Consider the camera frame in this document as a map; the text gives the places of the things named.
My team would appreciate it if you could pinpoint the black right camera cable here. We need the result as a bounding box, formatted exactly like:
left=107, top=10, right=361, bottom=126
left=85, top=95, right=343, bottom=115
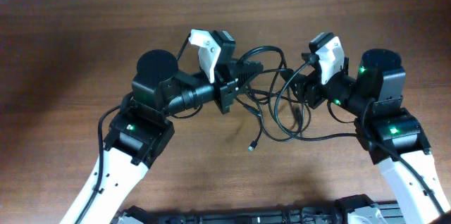
left=273, top=53, right=445, bottom=216

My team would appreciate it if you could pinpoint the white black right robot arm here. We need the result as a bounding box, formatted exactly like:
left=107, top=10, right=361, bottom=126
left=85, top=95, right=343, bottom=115
left=287, top=49, right=450, bottom=223

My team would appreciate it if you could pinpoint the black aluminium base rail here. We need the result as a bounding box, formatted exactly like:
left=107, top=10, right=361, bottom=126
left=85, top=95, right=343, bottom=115
left=111, top=194, right=406, bottom=224

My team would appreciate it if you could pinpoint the thick black USB cable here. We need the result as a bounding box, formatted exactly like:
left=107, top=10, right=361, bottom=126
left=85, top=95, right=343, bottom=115
left=234, top=45, right=313, bottom=143

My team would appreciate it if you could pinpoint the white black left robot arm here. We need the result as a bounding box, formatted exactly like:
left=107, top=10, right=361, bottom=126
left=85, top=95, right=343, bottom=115
left=61, top=49, right=263, bottom=223

